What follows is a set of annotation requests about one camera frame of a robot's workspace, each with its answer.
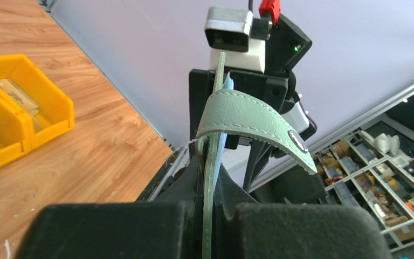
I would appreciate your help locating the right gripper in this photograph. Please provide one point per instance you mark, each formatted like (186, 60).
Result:
(250, 109)

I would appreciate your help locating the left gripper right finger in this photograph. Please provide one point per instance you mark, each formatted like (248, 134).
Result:
(245, 228)

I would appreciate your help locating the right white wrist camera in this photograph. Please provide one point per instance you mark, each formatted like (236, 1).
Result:
(229, 30)

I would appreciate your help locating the storage shelf with parts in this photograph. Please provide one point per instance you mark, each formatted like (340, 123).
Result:
(373, 168)

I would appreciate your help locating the beige cards in right bin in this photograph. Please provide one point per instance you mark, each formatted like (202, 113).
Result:
(23, 100)

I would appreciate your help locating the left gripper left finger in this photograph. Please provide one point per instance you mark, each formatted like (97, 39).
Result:
(168, 227)

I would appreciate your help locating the green leather card holder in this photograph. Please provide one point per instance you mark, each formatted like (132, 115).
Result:
(209, 152)

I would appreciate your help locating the right yellow plastic bin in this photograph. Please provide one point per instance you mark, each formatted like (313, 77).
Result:
(55, 108)

